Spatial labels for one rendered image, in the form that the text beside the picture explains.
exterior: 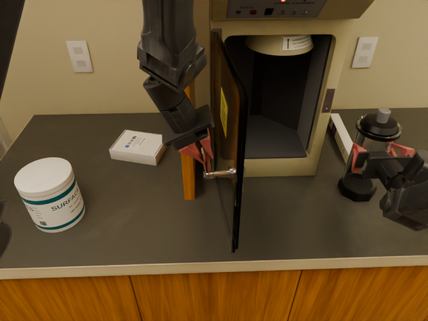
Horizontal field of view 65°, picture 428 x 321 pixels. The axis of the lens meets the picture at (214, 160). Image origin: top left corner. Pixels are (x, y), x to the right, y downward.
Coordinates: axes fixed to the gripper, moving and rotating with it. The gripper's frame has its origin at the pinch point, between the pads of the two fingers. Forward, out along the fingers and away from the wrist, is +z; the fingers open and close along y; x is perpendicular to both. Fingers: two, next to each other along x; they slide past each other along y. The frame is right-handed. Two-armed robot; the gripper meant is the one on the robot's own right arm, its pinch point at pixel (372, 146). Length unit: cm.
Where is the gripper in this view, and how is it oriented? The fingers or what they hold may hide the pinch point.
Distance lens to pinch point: 97.3
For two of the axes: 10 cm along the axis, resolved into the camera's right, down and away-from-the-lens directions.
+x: 0.0, 7.8, 6.3
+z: -0.4, -6.2, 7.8
